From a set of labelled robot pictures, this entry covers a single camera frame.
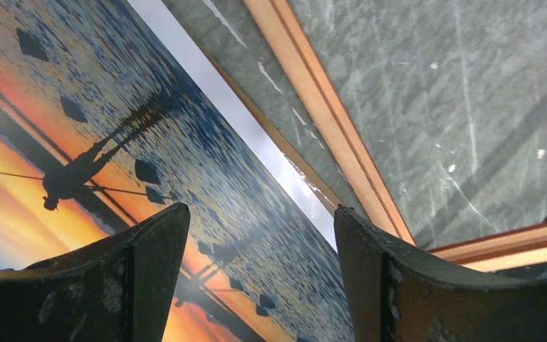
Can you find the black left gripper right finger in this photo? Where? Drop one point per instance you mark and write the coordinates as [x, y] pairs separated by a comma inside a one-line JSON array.
[[398, 292]]

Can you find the wooden picture frame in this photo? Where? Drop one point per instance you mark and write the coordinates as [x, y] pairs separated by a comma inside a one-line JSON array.
[[283, 33]]

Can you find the sunset photo print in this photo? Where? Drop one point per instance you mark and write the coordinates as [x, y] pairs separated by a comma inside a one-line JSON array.
[[102, 128]]

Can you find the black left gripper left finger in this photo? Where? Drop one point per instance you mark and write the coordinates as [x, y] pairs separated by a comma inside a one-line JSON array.
[[119, 288]]

